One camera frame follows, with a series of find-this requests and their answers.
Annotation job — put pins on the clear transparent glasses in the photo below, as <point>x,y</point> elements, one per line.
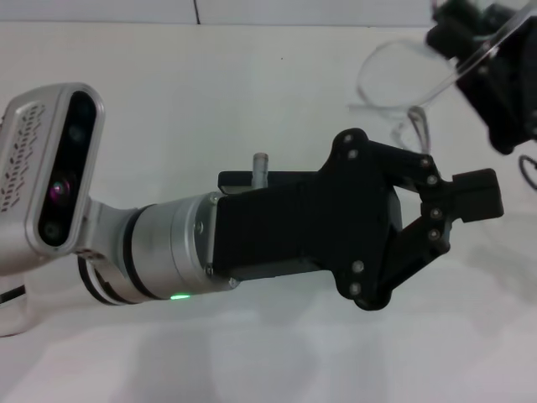
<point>377,63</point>

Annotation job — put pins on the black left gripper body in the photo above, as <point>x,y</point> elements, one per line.
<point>302,231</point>

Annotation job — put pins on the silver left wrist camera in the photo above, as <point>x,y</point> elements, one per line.
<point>54,168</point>

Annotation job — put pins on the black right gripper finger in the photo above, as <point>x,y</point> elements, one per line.
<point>474,184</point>
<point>478,207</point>
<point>480,69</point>
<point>446,40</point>

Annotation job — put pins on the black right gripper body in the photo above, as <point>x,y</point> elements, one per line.
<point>507,109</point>

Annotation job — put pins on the silver cylindrical connector plug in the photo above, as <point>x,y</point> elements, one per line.
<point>260,168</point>

